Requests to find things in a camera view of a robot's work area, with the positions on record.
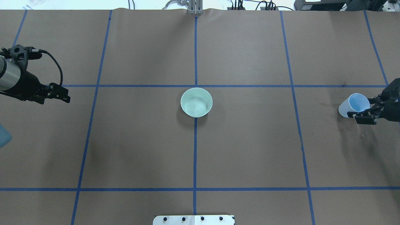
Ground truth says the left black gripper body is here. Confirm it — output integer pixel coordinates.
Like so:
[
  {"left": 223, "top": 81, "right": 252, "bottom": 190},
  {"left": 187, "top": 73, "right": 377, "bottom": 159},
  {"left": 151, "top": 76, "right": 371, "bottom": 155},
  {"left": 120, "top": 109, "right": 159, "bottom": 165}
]
[{"left": 9, "top": 71, "right": 52, "bottom": 104}]

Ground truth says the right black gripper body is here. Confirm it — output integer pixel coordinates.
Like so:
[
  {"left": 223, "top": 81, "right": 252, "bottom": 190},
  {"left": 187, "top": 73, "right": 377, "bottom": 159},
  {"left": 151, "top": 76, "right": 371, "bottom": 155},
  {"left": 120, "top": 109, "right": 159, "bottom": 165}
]
[{"left": 379, "top": 78, "right": 400, "bottom": 122}]

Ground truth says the light blue plastic cup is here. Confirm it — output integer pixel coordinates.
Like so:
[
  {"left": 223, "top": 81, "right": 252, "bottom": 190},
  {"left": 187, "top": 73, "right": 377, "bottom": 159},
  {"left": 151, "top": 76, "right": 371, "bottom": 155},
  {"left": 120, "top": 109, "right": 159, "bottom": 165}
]
[{"left": 338, "top": 93, "right": 371, "bottom": 118}]

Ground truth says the light green bowl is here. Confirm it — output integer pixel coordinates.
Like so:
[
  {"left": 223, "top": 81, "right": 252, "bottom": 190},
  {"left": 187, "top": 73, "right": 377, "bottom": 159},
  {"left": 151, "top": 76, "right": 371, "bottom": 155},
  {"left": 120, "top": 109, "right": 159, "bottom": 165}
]
[{"left": 180, "top": 87, "right": 213, "bottom": 118}]

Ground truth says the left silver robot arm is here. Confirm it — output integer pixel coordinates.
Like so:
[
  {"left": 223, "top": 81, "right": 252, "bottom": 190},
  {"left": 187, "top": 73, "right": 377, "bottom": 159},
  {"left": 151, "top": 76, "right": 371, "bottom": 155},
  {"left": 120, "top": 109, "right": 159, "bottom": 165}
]
[{"left": 0, "top": 56, "right": 71, "bottom": 104}]

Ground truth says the black box with label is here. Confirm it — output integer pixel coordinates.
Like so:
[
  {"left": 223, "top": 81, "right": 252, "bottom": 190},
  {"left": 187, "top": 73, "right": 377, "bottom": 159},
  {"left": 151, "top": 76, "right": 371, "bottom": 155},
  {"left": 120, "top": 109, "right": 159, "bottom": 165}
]
[{"left": 294, "top": 0, "right": 346, "bottom": 11}]

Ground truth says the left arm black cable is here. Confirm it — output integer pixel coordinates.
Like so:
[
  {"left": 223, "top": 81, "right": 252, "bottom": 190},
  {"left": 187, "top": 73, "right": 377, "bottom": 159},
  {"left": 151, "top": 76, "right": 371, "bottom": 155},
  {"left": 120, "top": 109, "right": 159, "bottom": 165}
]
[{"left": 37, "top": 49, "right": 64, "bottom": 86}]

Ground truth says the white central pedestal column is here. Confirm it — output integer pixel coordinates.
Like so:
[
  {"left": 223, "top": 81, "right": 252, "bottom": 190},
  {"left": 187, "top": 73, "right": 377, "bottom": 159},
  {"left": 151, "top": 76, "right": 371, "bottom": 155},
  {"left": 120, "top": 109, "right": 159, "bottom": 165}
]
[{"left": 152, "top": 215, "right": 235, "bottom": 225}]

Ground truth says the aluminium frame post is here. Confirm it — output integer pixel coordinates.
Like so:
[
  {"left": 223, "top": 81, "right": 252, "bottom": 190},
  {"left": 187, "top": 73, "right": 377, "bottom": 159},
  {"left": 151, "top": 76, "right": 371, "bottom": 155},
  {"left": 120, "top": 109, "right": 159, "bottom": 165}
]
[{"left": 187, "top": 0, "right": 204, "bottom": 16}]

